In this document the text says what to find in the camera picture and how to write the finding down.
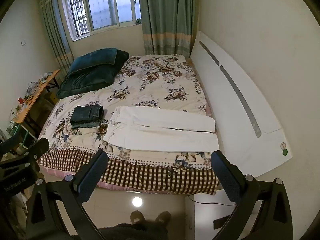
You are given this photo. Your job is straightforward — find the window with metal grille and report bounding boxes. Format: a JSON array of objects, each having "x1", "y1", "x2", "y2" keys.
[{"x1": 60, "y1": 0, "x2": 142, "y2": 42}]

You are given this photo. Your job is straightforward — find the black cable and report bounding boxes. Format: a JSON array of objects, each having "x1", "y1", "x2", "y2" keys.
[{"x1": 187, "y1": 194, "x2": 237, "y2": 206}]

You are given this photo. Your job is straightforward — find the white headboard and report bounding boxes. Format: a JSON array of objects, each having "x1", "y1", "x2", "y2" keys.
[{"x1": 190, "y1": 31, "x2": 294, "y2": 180}]

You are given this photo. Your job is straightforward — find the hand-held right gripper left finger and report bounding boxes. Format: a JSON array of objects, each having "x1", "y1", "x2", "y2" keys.
[{"x1": 25, "y1": 150, "x2": 109, "y2": 240}]

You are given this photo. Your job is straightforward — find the cardboard box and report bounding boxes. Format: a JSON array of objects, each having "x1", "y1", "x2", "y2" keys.
[{"x1": 46, "y1": 91, "x2": 59, "y2": 105}]

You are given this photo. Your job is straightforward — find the pile of small desk items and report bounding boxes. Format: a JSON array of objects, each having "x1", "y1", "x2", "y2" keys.
[{"x1": 10, "y1": 71, "x2": 54, "y2": 120}]

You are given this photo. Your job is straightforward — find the white pants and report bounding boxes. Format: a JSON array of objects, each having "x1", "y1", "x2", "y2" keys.
[{"x1": 102, "y1": 106, "x2": 219, "y2": 153}]

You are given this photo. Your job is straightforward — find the dark teal blanket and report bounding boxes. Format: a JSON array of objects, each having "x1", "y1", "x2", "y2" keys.
[{"x1": 56, "y1": 47, "x2": 130, "y2": 99}]

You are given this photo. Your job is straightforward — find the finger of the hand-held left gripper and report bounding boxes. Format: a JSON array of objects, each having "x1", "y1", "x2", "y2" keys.
[{"x1": 14, "y1": 138, "x2": 50, "y2": 167}]

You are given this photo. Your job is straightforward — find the floral bedsheet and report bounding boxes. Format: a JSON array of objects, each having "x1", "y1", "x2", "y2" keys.
[{"x1": 37, "y1": 54, "x2": 220, "y2": 195}]

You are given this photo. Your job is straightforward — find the person's dark trousers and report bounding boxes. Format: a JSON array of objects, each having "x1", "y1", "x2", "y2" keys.
[{"x1": 99, "y1": 221, "x2": 168, "y2": 240}]

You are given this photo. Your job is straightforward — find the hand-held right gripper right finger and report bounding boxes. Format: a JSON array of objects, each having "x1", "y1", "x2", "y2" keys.
[{"x1": 210, "y1": 151, "x2": 293, "y2": 240}]

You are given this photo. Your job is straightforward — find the wooden desk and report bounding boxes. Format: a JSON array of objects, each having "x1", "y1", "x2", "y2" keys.
[{"x1": 10, "y1": 69, "x2": 62, "y2": 153}]

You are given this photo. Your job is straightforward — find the green curtain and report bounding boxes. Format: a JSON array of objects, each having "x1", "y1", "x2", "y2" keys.
[
  {"x1": 137, "y1": 0, "x2": 197, "y2": 55},
  {"x1": 37, "y1": 0, "x2": 75, "y2": 80}
]

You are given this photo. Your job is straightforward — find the folded dark jeans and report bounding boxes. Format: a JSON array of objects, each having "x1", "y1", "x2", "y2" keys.
[{"x1": 69, "y1": 105, "x2": 104, "y2": 130}]

